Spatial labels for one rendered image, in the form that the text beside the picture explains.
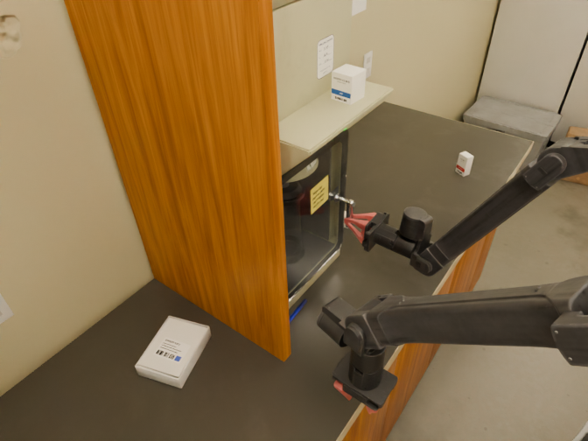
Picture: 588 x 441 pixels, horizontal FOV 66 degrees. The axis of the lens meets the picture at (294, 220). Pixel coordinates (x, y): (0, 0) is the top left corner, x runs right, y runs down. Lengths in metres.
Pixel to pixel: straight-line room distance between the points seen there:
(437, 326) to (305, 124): 0.47
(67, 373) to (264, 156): 0.79
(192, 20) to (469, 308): 0.56
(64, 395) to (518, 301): 1.04
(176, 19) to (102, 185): 0.56
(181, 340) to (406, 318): 0.70
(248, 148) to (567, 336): 0.54
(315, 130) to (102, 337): 0.80
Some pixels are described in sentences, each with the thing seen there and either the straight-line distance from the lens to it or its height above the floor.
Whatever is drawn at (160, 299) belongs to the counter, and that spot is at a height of 0.94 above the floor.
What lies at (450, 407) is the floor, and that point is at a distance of 2.27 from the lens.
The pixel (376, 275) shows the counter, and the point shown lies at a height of 0.94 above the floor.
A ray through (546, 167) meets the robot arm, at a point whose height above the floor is 1.48.
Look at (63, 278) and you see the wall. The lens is 1.28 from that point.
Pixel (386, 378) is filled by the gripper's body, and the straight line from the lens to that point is 0.87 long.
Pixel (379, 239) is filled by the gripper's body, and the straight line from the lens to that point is 1.17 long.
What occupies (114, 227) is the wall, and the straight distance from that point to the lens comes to 1.30.
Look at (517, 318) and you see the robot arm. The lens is 0.52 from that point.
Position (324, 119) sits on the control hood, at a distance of 0.91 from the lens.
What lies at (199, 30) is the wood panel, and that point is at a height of 1.71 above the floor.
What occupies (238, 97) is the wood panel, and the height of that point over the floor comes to 1.62.
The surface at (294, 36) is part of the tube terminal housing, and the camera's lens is 0.89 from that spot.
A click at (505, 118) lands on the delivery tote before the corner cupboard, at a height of 0.33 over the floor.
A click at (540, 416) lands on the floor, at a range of 2.38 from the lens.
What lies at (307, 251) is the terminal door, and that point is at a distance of 1.19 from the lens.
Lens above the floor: 1.93
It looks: 40 degrees down
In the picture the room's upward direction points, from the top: 2 degrees counter-clockwise
